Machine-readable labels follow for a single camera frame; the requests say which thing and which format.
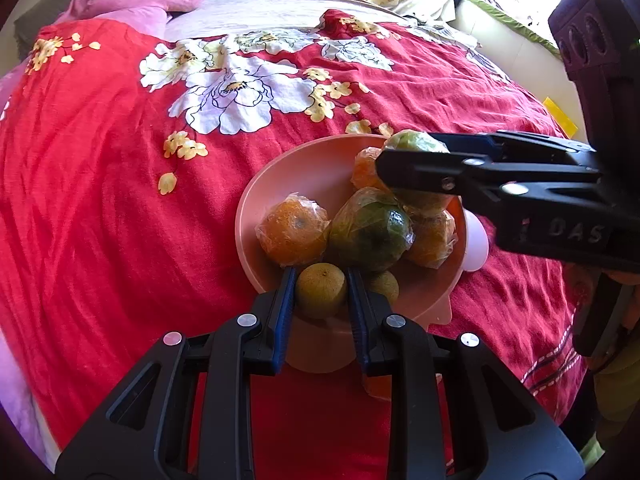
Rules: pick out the small green citrus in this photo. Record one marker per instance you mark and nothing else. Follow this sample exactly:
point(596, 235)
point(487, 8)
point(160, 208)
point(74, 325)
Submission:
point(415, 141)

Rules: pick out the pink plastic bowl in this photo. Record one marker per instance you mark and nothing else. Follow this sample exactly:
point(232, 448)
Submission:
point(252, 220)

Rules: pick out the yellow flat item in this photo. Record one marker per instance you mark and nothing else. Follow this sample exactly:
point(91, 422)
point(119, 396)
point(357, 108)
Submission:
point(560, 115)

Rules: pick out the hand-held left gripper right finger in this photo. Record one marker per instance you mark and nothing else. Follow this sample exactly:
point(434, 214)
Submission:
point(361, 320)

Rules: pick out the small round olive fruit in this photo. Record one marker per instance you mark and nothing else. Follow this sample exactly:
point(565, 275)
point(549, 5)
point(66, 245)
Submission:
point(320, 290)
point(385, 286)

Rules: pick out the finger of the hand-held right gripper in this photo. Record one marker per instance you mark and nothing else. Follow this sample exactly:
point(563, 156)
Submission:
point(425, 170)
point(525, 144)

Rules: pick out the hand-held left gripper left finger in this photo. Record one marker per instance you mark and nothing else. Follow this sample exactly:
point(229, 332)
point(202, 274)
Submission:
point(282, 320)

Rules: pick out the red floral blanket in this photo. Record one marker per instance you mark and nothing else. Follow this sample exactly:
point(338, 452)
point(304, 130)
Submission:
point(125, 235)

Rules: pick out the large green citrus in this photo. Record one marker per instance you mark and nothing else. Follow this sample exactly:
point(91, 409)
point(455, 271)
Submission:
point(372, 235)

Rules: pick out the cream panel with green trim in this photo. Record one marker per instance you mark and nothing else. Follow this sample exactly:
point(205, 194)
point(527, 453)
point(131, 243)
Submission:
point(505, 30)

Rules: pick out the plastic orange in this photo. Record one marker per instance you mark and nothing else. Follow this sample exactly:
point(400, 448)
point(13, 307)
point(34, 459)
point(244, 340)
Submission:
point(292, 232)
point(435, 240)
point(365, 170)

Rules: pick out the person's right hand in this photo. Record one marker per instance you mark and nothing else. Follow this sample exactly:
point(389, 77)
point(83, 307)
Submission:
point(632, 280)

